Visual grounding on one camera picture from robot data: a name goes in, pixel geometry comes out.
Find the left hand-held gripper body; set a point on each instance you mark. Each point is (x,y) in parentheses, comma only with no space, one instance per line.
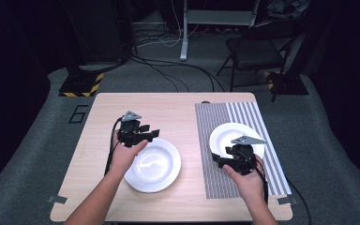
(129,132)

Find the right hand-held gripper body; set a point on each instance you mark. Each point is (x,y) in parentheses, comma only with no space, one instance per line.
(243,157)

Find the white plate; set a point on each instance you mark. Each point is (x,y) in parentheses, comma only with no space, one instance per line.
(225,137)
(156,168)

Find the person's left hand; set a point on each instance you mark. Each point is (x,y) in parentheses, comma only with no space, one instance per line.
(123,157)

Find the person's right hand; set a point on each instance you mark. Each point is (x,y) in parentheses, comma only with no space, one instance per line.
(250,184)

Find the grey white striped mat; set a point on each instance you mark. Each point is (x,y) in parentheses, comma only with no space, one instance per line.
(209,178)

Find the grey tape piece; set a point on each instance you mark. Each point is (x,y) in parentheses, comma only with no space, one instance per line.
(57,199)
(287,200)

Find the black yellow striped stand base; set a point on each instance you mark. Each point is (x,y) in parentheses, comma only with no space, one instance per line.
(79,86)
(289,84)

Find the white metal stand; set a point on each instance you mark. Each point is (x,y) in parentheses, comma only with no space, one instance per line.
(184,37)

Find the black folding chair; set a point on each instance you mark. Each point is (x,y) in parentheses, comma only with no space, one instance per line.
(253,53)

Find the dark cabinet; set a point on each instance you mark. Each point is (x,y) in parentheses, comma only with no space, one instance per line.
(100,31)

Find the dark cloth bundle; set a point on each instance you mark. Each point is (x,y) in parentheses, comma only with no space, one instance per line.
(286,9)

